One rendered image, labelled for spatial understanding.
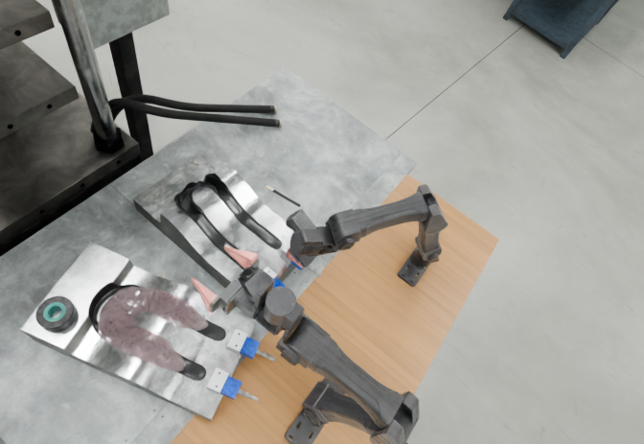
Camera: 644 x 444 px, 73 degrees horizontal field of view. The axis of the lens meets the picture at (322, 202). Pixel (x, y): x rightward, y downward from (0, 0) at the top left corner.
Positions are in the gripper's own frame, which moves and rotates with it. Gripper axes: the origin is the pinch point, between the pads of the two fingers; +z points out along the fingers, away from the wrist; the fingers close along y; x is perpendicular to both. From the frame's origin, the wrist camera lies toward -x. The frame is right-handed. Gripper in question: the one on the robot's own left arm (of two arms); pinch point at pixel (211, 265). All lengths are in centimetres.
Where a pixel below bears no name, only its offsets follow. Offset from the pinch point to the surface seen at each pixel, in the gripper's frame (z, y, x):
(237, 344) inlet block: -10.4, 1.9, 31.8
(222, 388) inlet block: -14.8, 11.9, 33.2
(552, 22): -22, -407, 109
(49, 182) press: 70, 0, 40
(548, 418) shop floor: -136, -87, 123
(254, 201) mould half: 15.2, -34.0, 30.3
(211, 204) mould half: 22.4, -22.5, 26.7
